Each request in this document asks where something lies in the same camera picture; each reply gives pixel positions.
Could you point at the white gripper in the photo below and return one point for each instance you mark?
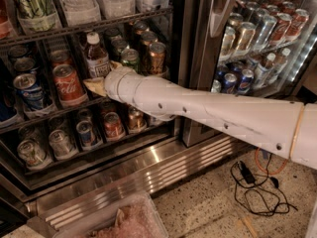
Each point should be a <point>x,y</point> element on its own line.
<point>111,81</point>

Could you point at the black power adapter with cable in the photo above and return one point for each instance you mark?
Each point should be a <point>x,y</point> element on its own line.
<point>260,195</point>

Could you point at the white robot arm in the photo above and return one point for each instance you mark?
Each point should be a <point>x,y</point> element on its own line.
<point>287,129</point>

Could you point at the green patterned can lower left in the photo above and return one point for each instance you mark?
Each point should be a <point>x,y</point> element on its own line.
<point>32,154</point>

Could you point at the red cola can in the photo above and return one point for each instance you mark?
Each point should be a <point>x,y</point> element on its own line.
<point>67,82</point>
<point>60,57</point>

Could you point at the silver can lower shelf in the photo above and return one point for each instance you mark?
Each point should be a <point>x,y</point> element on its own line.
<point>62,144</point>

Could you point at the tea bottle white cap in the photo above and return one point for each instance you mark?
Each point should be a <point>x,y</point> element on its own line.
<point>96,57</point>

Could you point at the clear bin with pink wrap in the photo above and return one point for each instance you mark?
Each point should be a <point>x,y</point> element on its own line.
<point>134,216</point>

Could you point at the gold can lower shelf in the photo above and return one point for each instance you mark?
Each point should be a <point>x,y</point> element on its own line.
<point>136,119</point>

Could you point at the blue pepsi can middle shelf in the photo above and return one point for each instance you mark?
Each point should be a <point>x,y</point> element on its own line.
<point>30,90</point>

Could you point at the red cola can behind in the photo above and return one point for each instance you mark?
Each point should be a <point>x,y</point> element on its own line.
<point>60,57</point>

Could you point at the red can lower shelf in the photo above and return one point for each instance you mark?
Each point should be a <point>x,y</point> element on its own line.
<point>113,126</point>

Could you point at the gold can front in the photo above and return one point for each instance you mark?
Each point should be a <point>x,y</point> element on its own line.
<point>157,53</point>

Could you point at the green can front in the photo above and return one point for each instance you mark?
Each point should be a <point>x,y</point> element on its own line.
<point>130,58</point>

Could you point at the green striped cans top shelf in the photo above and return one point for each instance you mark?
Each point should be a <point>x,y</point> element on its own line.
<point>33,9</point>

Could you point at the blue can lower shelf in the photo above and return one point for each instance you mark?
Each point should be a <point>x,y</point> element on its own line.
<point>86,133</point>

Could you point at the blue pepsi can right fridge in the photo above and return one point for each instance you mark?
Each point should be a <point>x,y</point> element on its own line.
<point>228,83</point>
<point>246,78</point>

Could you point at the glass fridge door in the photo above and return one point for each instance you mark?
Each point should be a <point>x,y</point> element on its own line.
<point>212,16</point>

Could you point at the red cola can front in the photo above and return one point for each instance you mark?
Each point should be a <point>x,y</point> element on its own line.
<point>67,82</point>

